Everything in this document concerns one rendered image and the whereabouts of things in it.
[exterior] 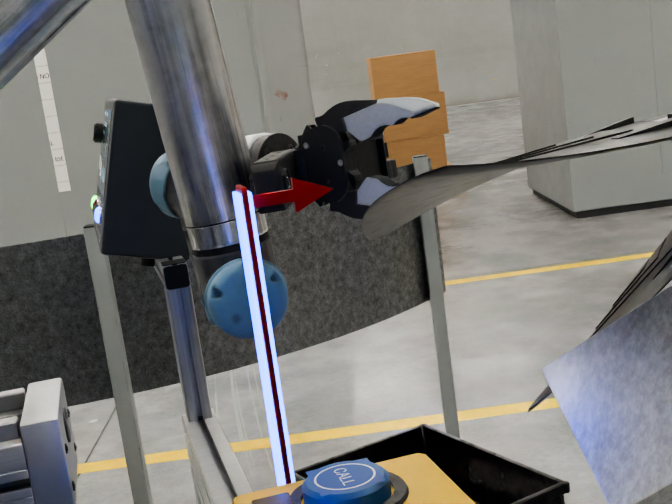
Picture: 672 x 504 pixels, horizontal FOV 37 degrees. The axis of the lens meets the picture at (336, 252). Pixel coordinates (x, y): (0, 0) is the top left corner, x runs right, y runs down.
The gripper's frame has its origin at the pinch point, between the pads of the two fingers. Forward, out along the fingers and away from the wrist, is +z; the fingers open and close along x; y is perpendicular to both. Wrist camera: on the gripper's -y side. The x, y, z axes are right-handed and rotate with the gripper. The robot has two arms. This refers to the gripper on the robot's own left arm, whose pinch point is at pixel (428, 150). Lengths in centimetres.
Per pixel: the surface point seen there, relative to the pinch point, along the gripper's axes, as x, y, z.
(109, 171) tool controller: -2.3, 5.1, -49.1
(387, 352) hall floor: 97, 264, -213
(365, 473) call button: 12.1, -38.8, 19.9
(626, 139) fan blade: 0.8, -5.5, 20.0
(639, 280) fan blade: 14.9, 13.7, 11.4
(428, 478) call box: 13.2, -36.3, 21.5
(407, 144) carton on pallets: 26, 651, -454
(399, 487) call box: 13.0, -38.0, 21.0
